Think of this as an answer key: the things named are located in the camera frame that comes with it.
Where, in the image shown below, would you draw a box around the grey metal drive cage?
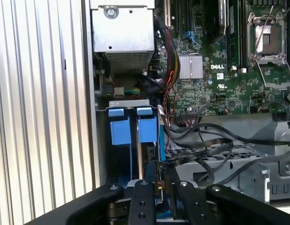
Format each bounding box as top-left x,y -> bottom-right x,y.
165,116 -> 290,203

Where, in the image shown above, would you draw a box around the hard disk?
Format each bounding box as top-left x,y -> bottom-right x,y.
107,106 -> 171,222

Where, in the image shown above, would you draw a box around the black open PC case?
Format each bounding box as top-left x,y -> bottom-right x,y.
81,0 -> 290,204

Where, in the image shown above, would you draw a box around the white expansion slot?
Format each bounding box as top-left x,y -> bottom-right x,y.
164,0 -> 171,28

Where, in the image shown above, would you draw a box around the metal socket cover frame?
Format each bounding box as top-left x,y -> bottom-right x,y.
255,55 -> 290,91

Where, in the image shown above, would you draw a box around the green Dell motherboard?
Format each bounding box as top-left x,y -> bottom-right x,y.
154,0 -> 290,118

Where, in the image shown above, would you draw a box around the silver finned chipset heatsink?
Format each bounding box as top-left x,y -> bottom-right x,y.
179,55 -> 204,80

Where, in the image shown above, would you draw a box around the CPU socket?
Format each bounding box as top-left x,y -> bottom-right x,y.
245,11 -> 286,60

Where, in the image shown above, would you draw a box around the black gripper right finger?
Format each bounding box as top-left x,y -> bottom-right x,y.
169,165 -> 290,225

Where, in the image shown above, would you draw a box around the black disk wire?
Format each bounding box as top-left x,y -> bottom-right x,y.
156,137 -> 234,188
167,123 -> 290,147

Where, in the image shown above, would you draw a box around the red yellow power cable bundle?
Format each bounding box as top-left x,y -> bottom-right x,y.
154,17 -> 181,94

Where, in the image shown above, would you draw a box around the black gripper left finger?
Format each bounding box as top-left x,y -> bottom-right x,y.
24,163 -> 157,225

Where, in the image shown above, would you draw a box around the silver power supply unit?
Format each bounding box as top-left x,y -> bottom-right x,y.
90,0 -> 156,68

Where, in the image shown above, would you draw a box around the black graphics card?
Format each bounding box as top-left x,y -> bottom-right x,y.
206,0 -> 230,45

